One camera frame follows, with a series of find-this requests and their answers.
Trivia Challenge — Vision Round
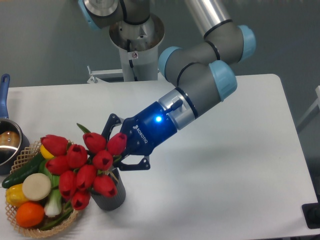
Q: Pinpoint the orange fruit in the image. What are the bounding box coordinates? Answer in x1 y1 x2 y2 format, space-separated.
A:
15 201 45 228

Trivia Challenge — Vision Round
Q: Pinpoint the white frame at right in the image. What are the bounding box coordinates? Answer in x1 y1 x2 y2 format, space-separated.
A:
296 85 320 134

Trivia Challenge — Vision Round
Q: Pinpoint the yellow bell pepper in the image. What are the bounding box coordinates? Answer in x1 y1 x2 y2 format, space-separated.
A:
5 183 30 207

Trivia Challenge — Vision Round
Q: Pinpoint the black device at table edge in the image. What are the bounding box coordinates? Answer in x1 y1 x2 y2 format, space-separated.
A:
301 202 320 229

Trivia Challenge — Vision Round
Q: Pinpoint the green bok choy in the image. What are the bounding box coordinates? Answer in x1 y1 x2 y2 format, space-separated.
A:
39 160 62 218

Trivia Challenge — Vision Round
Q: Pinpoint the dark grey ribbed vase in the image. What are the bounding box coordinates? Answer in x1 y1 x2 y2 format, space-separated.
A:
91 168 126 211

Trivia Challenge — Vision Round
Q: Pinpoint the dark green cucumber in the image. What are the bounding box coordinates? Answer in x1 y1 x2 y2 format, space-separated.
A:
2 153 45 189

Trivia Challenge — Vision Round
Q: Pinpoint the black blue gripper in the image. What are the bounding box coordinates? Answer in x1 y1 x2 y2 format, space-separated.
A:
101 101 177 171

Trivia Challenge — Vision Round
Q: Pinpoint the yellow squash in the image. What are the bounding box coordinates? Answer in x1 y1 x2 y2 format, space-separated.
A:
40 144 55 160

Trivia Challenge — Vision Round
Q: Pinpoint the green bean pod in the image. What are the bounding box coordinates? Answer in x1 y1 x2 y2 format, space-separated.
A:
39 201 74 231

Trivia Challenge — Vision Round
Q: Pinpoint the red tulip bouquet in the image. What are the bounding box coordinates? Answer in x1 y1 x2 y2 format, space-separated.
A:
40 124 127 211

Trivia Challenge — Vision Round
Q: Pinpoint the blue handled saucepan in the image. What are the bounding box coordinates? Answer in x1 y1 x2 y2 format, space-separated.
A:
0 73 30 176

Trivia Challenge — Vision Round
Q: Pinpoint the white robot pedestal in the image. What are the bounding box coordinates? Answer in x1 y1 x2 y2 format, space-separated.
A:
87 13 165 83

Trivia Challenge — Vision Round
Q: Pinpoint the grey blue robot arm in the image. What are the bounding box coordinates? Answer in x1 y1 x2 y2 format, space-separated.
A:
78 0 256 171

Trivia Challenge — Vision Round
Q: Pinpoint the woven wicker basket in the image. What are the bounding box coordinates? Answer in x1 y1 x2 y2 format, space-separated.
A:
4 141 81 239

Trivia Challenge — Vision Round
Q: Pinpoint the beige round disc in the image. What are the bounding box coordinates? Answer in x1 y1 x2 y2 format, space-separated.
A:
22 173 52 201

